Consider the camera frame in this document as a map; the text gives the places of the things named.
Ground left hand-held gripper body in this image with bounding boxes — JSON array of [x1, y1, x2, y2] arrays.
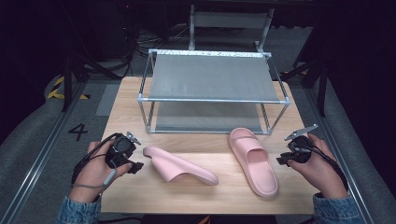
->
[[105, 131, 143, 171]]

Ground person's left hand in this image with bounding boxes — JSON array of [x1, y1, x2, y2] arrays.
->
[[68, 140, 134, 203]]

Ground bundle of floor cables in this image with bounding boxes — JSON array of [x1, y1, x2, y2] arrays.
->
[[122, 22, 194, 78]]

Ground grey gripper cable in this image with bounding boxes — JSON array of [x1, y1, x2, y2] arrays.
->
[[71, 169, 119, 189]]

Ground person's right hand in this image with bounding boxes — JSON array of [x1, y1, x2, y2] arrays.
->
[[287, 133, 349, 200]]

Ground metal shoe rack grey shelves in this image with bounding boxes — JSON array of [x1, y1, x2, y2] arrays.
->
[[136, 48, 292, 135]]

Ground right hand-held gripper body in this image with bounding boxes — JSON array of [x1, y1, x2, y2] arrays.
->
[[284, 123, 319, 165]]

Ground grey metal frame stand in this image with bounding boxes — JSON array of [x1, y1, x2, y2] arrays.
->
[[188, 4, 276, 54]]

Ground pink slipper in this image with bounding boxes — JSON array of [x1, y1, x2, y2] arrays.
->
[[227, 127, 279, 199], [142, 146, 219, 187]]

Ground black tripod stand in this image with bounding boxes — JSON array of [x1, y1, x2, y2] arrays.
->
[[279, 57, 329, 119], [61, 50, 123, 113]]

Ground metal floor rail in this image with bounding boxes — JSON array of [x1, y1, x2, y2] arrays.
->
[[305, 87, 375, 224], [0, 83, 89, 224]]

